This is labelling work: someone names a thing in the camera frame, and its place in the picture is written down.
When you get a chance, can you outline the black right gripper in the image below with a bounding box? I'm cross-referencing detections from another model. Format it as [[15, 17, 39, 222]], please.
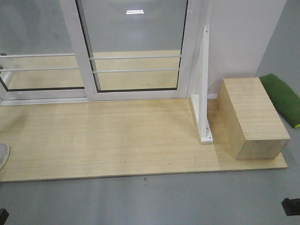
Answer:
[[281, 198, 300, 216]]

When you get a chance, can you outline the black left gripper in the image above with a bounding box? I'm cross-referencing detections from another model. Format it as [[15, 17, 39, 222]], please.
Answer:
[[0, 208, 9, 225]]

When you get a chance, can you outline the white sliding glass door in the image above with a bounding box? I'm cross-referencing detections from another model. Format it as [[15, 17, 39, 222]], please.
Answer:
[[60, 0, 204, 101]]

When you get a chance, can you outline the fixed glass door panel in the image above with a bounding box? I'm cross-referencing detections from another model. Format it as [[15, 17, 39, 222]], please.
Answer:
[[0, 0, 86, 100]]

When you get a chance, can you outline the grey shoe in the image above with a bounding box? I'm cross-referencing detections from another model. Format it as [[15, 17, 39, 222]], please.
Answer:
[[0, 143, 10, 169]]

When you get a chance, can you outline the light wooden box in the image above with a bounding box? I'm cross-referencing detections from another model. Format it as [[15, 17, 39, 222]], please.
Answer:
[[217, 77, 291, 160]]

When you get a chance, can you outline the green cushion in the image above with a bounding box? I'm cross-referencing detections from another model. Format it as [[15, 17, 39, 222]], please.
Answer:
[[259, 74, 300, 128]]

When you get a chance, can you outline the wooden base platform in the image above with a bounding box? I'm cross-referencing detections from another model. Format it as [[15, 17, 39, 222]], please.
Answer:
[[0, 98, 287, 182]]

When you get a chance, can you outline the aluminium floor track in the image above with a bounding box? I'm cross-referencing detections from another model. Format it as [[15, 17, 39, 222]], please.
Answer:
[[0, 97, 89, 105]]

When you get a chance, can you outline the white triangular support bracket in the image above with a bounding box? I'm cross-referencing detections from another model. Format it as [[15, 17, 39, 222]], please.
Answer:
[[191, 25, 213, 144]]

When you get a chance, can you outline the white door frame post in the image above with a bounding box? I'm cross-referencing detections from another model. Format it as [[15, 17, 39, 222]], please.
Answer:
[[182, 0, 286, 97]]

